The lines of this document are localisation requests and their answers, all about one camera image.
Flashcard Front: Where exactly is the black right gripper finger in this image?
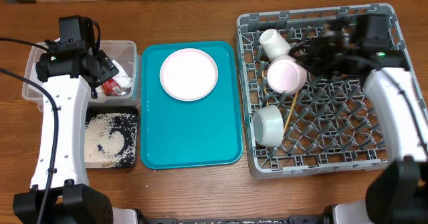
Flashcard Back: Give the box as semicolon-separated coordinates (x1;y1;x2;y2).
289;41;316;58
292;55;314;72

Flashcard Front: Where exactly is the white tissue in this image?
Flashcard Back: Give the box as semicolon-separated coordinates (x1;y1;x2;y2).
112;60;132;90

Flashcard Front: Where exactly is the red snack wrapper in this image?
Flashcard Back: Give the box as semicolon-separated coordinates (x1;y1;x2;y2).
102;78;122;96

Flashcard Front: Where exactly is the small pink bowl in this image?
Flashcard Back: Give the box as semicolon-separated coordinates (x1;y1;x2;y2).
267;55;307;94

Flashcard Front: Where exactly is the pale green cup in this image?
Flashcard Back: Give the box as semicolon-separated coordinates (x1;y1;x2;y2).
259;29;291;61

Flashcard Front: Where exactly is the wooden chopstick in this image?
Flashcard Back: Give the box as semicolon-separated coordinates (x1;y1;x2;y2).
284;91;299;133
261;70;269;107

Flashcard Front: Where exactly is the grey bowl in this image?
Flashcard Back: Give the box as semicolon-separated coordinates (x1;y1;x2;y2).
253;105;284;147

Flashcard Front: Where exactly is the white cooked rice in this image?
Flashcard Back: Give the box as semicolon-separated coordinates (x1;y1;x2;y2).
84;112;138;168

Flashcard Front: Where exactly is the pink plate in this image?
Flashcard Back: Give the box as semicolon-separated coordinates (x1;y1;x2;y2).
159;48;219;102

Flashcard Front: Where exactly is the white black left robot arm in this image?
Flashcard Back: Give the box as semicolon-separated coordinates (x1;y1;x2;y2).
13;41;146;223

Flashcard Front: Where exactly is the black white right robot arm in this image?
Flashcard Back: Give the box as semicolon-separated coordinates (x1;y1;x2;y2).
290;34;427;223

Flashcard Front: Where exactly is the clear plastic waste bin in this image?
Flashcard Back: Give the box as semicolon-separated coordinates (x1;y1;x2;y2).
22;40;140;112

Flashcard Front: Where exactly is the grey dishwasher rack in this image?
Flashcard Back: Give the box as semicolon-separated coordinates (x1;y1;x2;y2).
237;3;427;179

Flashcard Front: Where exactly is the black food waste tray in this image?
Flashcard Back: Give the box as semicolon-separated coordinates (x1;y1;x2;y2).
83;105;140;169

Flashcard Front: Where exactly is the teal serving tray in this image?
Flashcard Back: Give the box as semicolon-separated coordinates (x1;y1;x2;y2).
140;41;243;170

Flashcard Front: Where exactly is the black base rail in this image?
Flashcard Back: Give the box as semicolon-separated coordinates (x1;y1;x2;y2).
148;215;333;224

